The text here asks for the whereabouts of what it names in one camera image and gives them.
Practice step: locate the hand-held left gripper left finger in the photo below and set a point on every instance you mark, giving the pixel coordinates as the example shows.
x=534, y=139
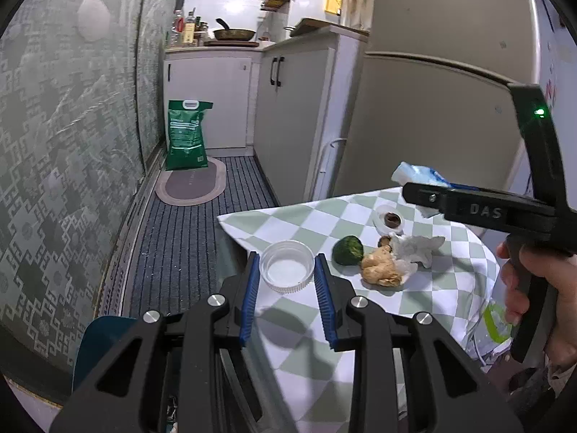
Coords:
x=250, y=297

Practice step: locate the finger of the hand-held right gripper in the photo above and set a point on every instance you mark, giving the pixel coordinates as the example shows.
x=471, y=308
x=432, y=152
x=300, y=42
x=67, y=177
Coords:
x=421, y=196

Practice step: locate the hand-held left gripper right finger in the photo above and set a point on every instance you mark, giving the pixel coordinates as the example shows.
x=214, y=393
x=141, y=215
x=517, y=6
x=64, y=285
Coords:
x=325, y=297

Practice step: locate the blue white plastic packet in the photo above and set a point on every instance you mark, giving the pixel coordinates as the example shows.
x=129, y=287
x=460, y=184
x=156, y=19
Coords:
x=417, y=173

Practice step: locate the clear plastic lid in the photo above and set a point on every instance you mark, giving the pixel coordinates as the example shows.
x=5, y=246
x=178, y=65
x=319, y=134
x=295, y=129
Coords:
x=286, y=270

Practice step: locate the white tissue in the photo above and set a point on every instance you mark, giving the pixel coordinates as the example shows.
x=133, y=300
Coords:
x=417, y=250

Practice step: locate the ginger root piece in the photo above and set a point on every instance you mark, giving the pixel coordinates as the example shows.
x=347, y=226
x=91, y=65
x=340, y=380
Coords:
x=378, y=270

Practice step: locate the teal trash bin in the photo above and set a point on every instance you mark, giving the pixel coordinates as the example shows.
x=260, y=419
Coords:
x=103, y=347

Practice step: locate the person's right forearm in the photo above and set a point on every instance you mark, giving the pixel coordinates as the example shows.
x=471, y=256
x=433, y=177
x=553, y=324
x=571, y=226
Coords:
x=563, y=352

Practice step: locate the person's right hand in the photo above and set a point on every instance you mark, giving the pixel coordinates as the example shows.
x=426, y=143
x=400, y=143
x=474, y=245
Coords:
x=538, y=270

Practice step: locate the small white cup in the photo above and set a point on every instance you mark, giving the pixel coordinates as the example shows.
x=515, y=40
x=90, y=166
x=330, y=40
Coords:
x=388, y=218

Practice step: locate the green broccoli floret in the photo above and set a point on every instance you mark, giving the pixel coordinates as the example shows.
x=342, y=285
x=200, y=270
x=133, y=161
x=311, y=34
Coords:
x=348, y=250

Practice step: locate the brown mushroom piece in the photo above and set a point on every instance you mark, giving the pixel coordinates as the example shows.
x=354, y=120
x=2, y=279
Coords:
x=384, y=241

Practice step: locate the green white checkered tablecloth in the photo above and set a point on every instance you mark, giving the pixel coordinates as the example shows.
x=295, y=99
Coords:
x=297, y=361

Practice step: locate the beige refrigerator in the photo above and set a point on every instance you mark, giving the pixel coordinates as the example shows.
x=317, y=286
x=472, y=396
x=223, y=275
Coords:
x=428, y=112

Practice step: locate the striped grey runner rug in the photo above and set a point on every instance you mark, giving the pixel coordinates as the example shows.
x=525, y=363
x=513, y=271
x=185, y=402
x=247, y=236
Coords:
x=176, y=252

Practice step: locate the oval grey floor mat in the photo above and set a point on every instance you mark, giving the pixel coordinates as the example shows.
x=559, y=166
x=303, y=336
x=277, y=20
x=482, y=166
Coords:
x=189, y=185

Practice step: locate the clear plastic bag green print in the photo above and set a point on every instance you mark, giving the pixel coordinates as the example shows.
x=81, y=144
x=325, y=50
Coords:
x=493, y=324

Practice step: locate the tall white side cabinet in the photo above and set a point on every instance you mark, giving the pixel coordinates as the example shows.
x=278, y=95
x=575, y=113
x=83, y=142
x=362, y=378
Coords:
x=297, y=112

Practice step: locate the green rice bag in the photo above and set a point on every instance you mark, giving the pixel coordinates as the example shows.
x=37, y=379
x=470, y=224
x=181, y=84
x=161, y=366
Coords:
x=185, y=135

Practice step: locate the wooden cutting board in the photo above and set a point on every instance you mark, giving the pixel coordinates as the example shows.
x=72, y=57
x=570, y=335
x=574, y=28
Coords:
x=331, y=26

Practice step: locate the white kitchen cabinet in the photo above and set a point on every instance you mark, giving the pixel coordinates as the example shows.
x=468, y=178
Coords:
x=212, y=99

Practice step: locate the person's dark clothing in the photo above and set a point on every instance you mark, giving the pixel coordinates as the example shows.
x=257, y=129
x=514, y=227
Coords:
x=536, y=388

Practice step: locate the frying pan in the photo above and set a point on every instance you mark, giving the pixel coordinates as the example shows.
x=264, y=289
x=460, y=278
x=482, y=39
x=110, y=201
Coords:
x=233, y=33

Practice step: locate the dark capped sauce bottle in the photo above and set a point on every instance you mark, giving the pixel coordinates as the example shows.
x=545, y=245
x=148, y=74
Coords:
x=190, y=29

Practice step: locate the clear bottle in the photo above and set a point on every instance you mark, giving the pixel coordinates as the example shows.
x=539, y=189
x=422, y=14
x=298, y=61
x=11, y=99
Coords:
x=178, y=31

